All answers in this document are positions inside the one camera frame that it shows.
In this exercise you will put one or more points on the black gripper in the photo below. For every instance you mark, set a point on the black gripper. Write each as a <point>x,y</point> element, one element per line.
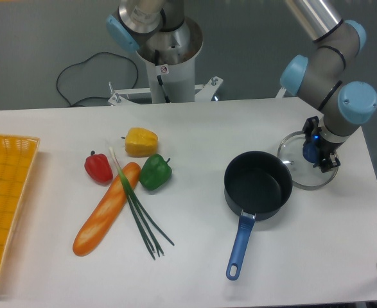
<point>326,156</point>

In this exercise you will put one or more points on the yellow bell pepper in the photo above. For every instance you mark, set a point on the yellow bell pepper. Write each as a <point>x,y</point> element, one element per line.
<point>140,142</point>

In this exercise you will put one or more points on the green spring onion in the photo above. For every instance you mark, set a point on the green spring onion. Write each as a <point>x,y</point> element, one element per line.
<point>142,218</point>

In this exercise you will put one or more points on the yellow woven basket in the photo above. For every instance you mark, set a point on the yellow woven basket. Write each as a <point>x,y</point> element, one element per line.
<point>17,155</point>

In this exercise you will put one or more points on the orange baguette bread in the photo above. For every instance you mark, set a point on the orange baguette bread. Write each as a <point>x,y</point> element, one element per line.
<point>101,219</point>

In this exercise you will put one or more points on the dark saucepan blue handle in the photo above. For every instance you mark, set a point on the dark saucepan blue handle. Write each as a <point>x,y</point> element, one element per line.
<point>256,185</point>

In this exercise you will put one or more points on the red bell pepper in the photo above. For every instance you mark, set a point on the red bell pepper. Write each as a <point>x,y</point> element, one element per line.
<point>98,168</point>

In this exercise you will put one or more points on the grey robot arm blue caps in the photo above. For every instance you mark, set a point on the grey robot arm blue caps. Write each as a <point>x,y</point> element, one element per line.
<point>315,80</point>

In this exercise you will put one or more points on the green bell pepper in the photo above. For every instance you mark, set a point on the green bell pepper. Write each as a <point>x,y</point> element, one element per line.
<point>155,172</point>

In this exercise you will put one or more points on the glass lid blue knob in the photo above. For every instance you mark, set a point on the glass lid blue knob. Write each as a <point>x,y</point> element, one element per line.
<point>302,158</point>

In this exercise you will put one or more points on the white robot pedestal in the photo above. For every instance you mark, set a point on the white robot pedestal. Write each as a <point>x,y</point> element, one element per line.
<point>169,58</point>

